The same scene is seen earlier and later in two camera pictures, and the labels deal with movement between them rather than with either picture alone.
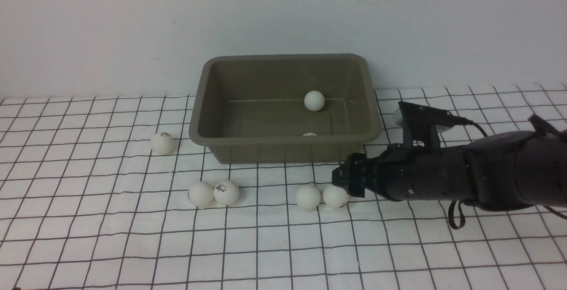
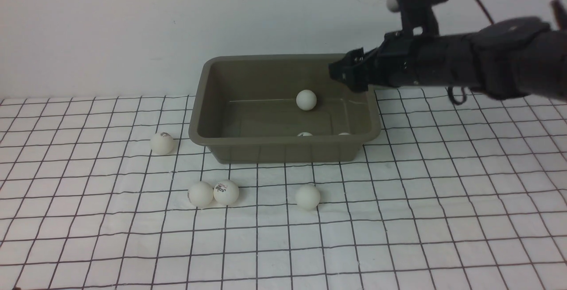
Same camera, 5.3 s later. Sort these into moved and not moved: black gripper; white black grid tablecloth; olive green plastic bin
Moved: black gripper
Not moved: olive green plastic bin; white black grid tablecloth
